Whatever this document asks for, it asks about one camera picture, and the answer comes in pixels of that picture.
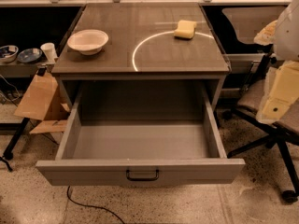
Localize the grey top drawer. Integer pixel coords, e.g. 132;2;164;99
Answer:
36;80;245;187

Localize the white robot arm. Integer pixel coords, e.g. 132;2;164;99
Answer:
254;0;299;124

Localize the grey drawer cabinet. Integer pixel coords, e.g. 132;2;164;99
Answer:
52;2;230;105

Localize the black office chair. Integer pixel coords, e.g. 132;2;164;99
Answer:
223;1;299;203

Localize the yellow sponge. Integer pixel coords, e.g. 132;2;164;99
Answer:
174;20;197;39

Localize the white bowl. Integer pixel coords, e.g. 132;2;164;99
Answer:
67;30;109;55

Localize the white paper cup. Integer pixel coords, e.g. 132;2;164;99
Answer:
40;43;57;63

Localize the brown cardboard box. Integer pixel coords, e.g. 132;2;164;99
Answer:
14;72;70;134

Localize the blue plate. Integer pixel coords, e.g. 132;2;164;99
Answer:
17;49;42;63

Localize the grey side shelf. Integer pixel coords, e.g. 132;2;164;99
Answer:
0;59;54;78

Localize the black stand leg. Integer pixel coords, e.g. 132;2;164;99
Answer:
3;118;29;161

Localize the black top drawer handle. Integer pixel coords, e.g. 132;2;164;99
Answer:
126;170;160;182

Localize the black floor cable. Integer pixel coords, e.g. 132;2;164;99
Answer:
66;185;126;224

